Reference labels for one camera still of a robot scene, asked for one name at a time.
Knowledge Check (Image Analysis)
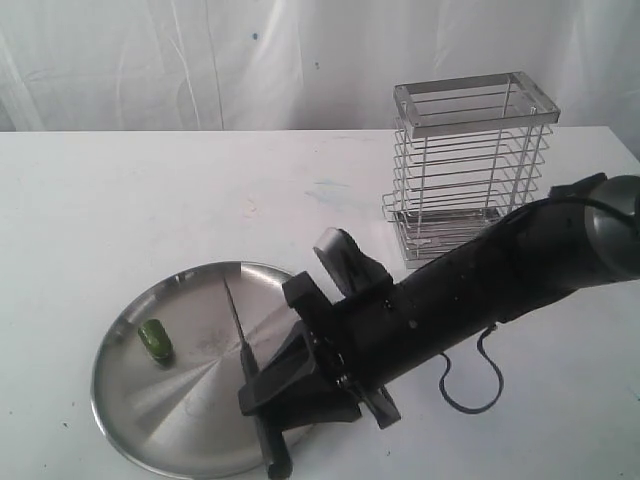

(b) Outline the green vegetable piece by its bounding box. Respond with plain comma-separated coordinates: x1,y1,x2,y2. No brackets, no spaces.
138,319,174,362

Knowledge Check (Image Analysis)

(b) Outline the white backdrop curtain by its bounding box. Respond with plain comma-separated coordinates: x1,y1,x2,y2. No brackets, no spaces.
1,1,639,134

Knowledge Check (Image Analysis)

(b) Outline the metal wire utensil rack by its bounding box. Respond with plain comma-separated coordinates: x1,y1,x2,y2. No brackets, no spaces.
382,71,560,269

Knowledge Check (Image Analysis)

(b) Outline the round stainless steel plate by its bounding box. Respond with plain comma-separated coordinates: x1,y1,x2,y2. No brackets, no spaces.
91,261,298,479

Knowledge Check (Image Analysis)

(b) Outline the black handled kitchen knife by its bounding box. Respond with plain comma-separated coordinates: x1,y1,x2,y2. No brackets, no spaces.
223,277,293,479

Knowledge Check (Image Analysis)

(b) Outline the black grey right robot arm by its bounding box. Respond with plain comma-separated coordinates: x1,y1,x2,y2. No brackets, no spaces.
238,173,639,430

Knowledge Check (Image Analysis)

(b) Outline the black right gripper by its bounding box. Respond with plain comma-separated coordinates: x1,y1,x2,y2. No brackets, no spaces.
238,271,430,430

